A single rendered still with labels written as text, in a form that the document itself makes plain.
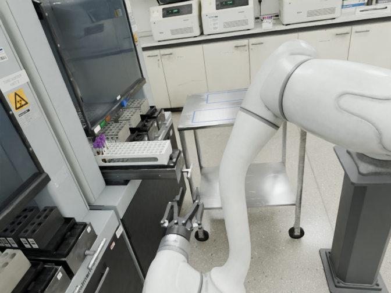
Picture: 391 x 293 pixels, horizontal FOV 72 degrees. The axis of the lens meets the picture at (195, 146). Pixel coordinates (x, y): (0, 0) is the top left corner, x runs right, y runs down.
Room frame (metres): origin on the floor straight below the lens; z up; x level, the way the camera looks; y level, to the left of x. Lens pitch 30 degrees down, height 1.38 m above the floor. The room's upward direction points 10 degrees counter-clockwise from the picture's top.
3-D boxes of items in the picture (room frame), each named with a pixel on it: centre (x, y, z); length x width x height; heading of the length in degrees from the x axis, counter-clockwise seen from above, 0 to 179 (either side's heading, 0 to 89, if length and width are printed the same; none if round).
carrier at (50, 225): (0.58, 0.46, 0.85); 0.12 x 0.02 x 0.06; 166
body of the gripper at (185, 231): (0.59, 0.09, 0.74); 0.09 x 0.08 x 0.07; 166
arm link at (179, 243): (0.52, 0.11, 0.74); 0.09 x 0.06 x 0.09; 76
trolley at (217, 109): (1.32, -0.27, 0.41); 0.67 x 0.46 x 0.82; 80
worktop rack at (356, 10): (2.88, -1.99, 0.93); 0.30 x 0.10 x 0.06; 68
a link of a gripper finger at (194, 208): (0.65, 0.05, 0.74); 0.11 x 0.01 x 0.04; 150
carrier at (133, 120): (1.27, 0.28, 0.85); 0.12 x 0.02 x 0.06; 165
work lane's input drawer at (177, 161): (0.98, 0.38, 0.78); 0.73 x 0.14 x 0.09; 76
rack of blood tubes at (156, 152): (0.94, 0.25, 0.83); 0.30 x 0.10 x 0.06; 76
